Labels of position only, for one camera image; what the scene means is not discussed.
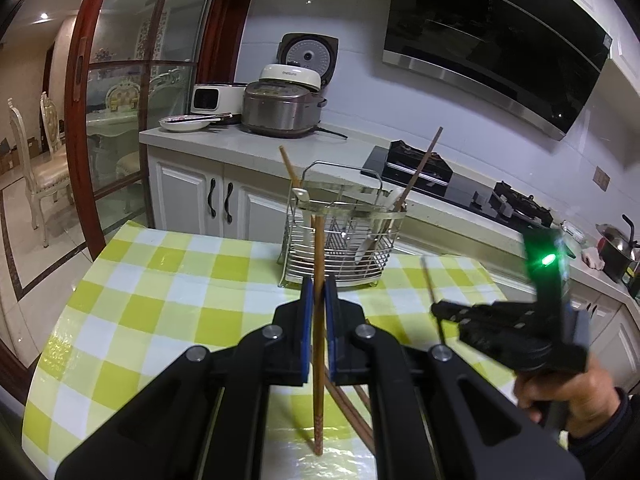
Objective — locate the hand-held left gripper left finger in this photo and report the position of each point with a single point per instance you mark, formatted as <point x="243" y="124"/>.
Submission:
<point x="307" y="330"/>

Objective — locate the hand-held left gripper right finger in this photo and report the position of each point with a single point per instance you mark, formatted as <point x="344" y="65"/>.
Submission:
<point x="332" y="330"/>

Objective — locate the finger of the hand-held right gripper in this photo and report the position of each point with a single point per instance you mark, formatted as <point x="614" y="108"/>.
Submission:
<point x="450" y="306"/>
<point x="462" y="321"/>

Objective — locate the brown wooden chopstick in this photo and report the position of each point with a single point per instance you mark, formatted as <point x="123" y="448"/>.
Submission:
<point x="425" y="160"/>
<point x="318" y="420"/>
<point x="289" y="165"/>
<point x="429" y="280"/>

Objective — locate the pile of wooden chopsticks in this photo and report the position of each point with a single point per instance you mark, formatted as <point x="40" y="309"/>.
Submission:
<point x="357" y="420"/>

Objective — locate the white ceramic spoon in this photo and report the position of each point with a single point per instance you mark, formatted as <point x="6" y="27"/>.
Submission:
<point x="300" y="194"/>
<point x="369" y="242"/>

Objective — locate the person's right forearm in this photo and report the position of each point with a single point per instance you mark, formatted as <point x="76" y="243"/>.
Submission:
<point x="615" y="435"/>

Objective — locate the person's right hand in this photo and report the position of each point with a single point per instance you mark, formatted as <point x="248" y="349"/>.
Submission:
<point x="585" y="395"/>

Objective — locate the black glass gas stove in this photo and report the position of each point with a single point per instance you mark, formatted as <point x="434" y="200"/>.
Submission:
<point x="460" y="195"/>

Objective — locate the black burner grate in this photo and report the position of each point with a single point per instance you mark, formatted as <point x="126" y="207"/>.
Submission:
<point x="415" y="162"/>
<point x="525" y="205"/>

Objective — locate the metal cooking pot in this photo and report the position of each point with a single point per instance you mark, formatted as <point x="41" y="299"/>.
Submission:
<point x="617" y="242"/>

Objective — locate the green checkered tablecloth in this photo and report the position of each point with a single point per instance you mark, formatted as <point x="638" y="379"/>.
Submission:
<point x="150" y="310"/>

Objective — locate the white kitchen counter cabinets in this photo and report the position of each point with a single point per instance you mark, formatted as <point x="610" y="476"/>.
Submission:
<point x="225" y="147"/>

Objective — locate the open silver rice cooker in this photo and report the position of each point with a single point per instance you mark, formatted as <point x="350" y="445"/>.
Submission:
<point x="280" y="110"/>

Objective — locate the white plate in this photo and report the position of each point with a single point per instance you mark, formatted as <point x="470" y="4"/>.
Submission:
<point x="182" y="124"/>

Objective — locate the small white oven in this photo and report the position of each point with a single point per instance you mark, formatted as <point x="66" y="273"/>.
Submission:
<point x="215" y="98"/>

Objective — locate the white round appliance lid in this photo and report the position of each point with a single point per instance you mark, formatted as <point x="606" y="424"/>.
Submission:
<point x="290" y="74"/>

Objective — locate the black glass range hood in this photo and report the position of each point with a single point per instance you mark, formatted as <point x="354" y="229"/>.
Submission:
<point x="490" y="35"/>

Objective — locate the white carved dining chair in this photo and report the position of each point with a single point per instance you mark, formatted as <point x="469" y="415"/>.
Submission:
<point x="22" y="160"/>
<point x="52" y="130"/>

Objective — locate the brown cardboard box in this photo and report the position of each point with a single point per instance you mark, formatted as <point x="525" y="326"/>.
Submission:
<point x="29" y="147"/>
<point x="6" y="154"/>

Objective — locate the red framed glass sliding door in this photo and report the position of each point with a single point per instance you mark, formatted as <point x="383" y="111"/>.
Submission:
<point x="82" y="60"/>

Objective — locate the beige wall socket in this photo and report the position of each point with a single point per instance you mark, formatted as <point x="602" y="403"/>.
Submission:
<point x="601" y="179"/>

